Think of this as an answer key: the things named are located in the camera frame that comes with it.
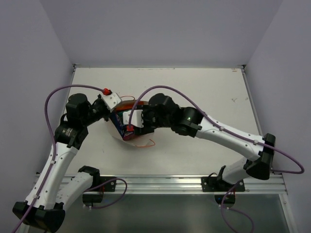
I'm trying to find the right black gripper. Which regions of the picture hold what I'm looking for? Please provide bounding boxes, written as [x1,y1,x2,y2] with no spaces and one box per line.
[134,105,173,135]

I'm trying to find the white paper bag orange handles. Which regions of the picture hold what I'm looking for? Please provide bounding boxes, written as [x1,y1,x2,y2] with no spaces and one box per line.
[105,95,156,148]

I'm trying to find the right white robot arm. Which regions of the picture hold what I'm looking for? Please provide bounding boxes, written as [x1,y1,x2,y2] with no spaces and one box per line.
[128,93,276,192]

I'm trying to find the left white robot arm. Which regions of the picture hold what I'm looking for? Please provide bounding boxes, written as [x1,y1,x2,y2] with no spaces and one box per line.
[13,93,121,233]

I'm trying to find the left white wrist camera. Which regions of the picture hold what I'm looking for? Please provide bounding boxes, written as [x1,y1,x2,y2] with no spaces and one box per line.
[102,92,122,112]

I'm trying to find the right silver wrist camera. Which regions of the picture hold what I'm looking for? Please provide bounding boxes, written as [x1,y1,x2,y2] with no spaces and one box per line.
[122,110,143,128]

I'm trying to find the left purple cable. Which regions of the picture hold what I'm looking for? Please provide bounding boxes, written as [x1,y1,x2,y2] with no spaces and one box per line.
[9,84,111,233]

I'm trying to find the aluminium front rail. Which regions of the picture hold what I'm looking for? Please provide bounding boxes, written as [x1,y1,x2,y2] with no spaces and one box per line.
[115,175,287,195]

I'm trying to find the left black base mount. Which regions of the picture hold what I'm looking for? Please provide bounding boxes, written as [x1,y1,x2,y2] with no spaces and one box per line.
[82,176,116,206]

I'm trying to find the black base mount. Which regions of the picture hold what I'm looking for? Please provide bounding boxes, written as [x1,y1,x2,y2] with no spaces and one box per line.
[82,176,116,206]
[201,173,245,207]

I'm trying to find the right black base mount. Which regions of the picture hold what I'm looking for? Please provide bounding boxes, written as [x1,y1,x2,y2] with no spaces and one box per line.
[201,173,245,207]

